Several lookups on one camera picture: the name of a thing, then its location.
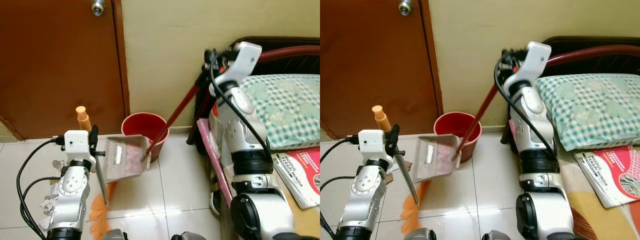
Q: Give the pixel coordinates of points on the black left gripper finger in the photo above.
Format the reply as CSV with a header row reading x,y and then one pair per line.
x,y
93,136
394,135

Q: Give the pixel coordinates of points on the grey robot leg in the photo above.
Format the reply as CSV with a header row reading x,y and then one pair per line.
x,y
189,236
417,235
496,236
115,235

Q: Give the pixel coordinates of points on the grey left robot leg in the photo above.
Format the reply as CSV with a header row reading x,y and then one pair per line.
x,y
417,235
115,235

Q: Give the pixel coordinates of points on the grey right robot leg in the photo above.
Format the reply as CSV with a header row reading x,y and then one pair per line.
x,y
189,236
496,236

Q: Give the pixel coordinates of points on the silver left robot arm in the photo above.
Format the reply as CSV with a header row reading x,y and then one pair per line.
x,y
70,192
362,195

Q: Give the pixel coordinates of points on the brown wooden door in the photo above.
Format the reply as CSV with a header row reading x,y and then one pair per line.
x,y
55,60
370,60

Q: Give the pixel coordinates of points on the red plastic bucket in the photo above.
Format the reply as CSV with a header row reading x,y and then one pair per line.
x,y
452,126
140,126

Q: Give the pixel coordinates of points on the red and white book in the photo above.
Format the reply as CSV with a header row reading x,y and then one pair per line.
x,y
302,172
612,172

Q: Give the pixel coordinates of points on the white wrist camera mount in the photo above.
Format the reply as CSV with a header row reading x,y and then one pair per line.
x,y
530,65
239,65
76,142
371,142

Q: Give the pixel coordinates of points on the yellow orange bed sheet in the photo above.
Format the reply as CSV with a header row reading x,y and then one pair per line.
x,y
307,220
600,220

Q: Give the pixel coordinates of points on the orange broom with metal stick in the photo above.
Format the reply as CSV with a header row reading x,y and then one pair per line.
x,y
412,212
102,210

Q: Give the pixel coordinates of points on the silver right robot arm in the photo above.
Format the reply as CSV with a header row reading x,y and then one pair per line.
x,y
537,165
250,165

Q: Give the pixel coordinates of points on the white paper scraps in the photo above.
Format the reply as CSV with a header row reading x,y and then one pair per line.
x,y
49,207

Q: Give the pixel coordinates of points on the pink bed edge strip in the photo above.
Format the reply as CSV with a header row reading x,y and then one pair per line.
x,y
512,135
212,152

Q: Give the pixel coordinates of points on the green checkered pillow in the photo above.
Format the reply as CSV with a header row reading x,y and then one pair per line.
x,y
590,107
285,107

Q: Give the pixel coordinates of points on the dark bed headboard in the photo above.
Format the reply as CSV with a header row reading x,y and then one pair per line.
x,y
290,52
595,52

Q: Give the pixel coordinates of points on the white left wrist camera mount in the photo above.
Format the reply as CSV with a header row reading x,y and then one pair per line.
x,y
76,142
371,142

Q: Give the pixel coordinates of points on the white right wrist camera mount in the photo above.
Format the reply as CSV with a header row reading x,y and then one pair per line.
x,y
530,65
239,65

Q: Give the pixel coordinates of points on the black shoe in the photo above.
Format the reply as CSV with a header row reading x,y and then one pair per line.
x,y
216,204

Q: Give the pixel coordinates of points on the silver round door knob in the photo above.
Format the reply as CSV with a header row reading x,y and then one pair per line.
x,y
405,6
98,7

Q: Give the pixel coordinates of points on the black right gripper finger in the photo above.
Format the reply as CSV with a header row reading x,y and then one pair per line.
x,y
500,80
205,84

